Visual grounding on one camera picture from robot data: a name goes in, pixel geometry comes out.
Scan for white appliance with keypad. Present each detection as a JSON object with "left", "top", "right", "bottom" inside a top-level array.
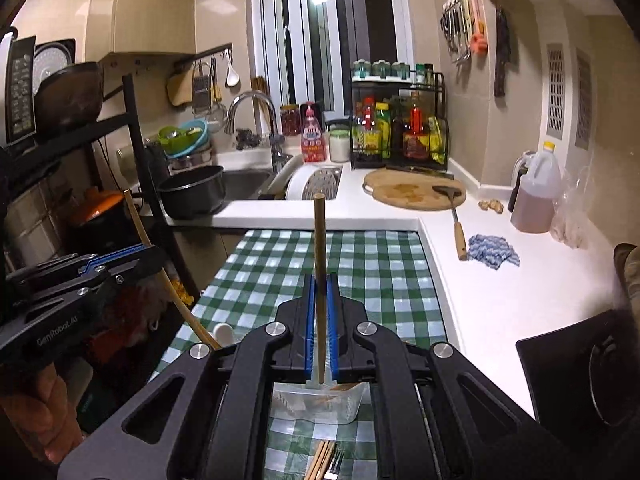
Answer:
[{"left": 0, "top": 35, "right": 38, "bottom": 146}]

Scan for round wooden cutting board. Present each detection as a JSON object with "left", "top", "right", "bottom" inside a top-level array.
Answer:
[{"left": 362, "top": 167, "right": 468, "bottom": 211}]

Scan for green and blue bowls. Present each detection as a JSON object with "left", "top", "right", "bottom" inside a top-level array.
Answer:
[{"left": 159, "top": 120, "right": 208, "bottom": 157}]

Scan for black metal shelf rack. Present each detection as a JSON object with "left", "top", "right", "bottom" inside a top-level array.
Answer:
[{"left": 0, "top": 72, "right": 201, "bottom": 311}]

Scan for wire mesh strainer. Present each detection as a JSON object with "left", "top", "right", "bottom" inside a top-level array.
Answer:
[{"left": 207, "top": 102, "right": 228, "bottom": 133}]

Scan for black spice rack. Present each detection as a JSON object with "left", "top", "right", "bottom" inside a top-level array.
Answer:
[{"left": 350, "top": 72, "right": 451, "bottom": 170}]

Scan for person's left hand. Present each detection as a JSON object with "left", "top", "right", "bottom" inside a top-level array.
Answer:
[{"left": 0, "top": 360, "right": 85, "bottom": 467}]

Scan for red jar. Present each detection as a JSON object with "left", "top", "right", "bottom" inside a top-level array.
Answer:
[{"left": 280, "top": 104, "right": 302, "bottom": 137}]

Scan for dark steel pot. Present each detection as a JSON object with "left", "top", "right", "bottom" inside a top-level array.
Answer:
[{"left": 145, "top": 140, "right": 171, "bottom": 186}]

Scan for hanging kitchen tools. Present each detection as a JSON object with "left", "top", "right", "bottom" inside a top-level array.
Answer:
[{"left": 440, "top": 0, "right": 488, "bottom": 63}]

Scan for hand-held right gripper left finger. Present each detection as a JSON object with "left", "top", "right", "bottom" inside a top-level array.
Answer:
[{"left": 57, "top": 274, "right": 318, "bottom": 480}]

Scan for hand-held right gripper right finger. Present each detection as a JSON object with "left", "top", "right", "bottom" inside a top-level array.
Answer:
[{"left": 327, "top": 274, "right": 581, "bottom": 480}]

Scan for chrome faucet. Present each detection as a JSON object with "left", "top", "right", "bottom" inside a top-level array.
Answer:
[{"left": 224, "top": 91, "right": 293, "bottom": 171}]

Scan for window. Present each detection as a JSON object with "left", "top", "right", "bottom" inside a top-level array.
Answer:
[{"left": 250, "top": 0, "right": 416, "bottom": 116}]

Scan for row of sauce bottles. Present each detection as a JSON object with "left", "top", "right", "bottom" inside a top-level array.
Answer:
[{"left": 352, "top": 91, "right": 448, "bottom": 163}]

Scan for clear plastic utensil holder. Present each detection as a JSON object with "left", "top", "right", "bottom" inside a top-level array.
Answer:
[{"left": 270, "top": 360, "right": 373, "bottom": 426}]

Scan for black wall rail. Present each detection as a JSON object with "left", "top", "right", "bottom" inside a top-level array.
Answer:
[{"left": 174, "top": 42, "right": 233, "bottom": 68}]

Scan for wooden-handled metal spatula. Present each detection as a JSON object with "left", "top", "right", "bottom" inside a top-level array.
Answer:
[{"left": 432, "top": 185, "right": 469, "bottom": 262}]

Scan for white jar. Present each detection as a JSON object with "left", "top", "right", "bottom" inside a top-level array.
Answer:
[{"left": 327, "top": 129, "right": 351, "bottom": 163}]

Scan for hanging dark knife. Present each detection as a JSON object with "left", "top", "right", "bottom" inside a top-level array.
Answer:
[{"left": 494, "top": 6, "right": 512, "bottom": 98}]

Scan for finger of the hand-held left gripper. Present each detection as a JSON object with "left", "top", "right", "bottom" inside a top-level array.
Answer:
[
  {"left": 6, "top": 244, "right": 157, "bottom": 286},
  {"left": 10, "top": 247, "right": 168, "bottom": 321}
]

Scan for dark scouring pad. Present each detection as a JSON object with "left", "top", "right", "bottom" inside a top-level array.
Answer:
[{"left": 235, "top": 127, "right": 261, "bottom": 151}]

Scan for row of green-lidded spice jars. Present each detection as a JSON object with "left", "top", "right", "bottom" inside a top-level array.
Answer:
[{"left": 352, "top": 59, "right": 433, "bottom": 83}]

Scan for metal fork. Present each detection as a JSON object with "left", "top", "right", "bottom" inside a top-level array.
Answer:
[{"left": 325, "top": 449, "right": 347, "bottom": 480}]

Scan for black saucepan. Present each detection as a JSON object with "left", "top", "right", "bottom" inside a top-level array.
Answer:
[{"left": 157, "top": 165, "right": 227, "bottom": 220}]

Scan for pink dish soap bottle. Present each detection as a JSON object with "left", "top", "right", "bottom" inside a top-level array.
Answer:
[{"left": 300, "top": 101, "right": 331, "bottom": 163}]

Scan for oil jug with yellow cap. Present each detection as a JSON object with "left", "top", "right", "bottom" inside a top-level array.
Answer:
[{"left": 510, "top": 141, "right": 563, "bottom": 234}]

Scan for pile of wooden chopsticks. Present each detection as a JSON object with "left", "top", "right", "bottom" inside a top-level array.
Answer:
[{"left": 304, "top": 439, "right": 336, "bottom": 480}]

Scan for round ribbed grey plate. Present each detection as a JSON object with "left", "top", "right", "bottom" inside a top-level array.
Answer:
[{"left": 32, "top": 39, "right": 76, "bottom": 96}]

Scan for wall vent grille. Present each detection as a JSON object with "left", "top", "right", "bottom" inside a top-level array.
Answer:
[
  {"left": 545, "top": 42, "right": 566, "bottom": 137},
  {"left": 574, "top": 49, "right": 593, "bottom": 150}
]

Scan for green checked tablecloth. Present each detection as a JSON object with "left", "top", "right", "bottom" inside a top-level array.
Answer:
[{"left": 150, "top": 229, "right": 451, "bottom": 480}]

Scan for black gas stove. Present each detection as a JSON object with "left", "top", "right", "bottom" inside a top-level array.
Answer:
[{"left": 515, "top": 309, "right": 640, "bottom": 461}]

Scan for black pot with orange lid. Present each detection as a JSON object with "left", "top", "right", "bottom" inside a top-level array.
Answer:
[{"left": 67, "top": 186, "right": 128, "bottom": 251}]

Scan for steel sink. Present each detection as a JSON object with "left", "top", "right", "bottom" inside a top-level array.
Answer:
[{"left": 220, "top": 167, "right": 276, "bottom": 201}]

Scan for clear plastic bag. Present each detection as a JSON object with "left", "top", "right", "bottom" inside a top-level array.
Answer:
[{"left": 550, "top": 170, "right": 596, "bottom": 248}]

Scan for white perforated drainer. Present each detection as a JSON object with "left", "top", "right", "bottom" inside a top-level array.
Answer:
[{"left": 285, "top": 164, "right": 343, "bottom": 201}]

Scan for blue knitted cloth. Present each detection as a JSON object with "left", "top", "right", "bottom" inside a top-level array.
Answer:
[{"left": 467, "top": 234, "right": 521, "bottom": 272}]

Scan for crumpled plastic bags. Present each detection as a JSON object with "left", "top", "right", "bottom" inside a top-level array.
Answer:
[{"left": 85, "top": 280, "right": 173, "bottom": 386}]

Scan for metal grater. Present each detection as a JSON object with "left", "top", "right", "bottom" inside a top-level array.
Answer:
[{"left": 191, "top": 62, "right": 211, "bottom": 115}]

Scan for black wok on shelf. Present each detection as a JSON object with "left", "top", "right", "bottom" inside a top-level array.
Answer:
[{"left": 35, "top": 61, "right": 105, "bottom": 131}]

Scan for orange snack bag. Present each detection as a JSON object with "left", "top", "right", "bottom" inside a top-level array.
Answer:
[{"left": 170, "top": 280, "right": 197, "bottom": 307}]

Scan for hanging wooden cutting board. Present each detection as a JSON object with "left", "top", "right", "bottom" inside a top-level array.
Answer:
[{"left": 166, "top": 67, "right": 196, "bottom": 107}]

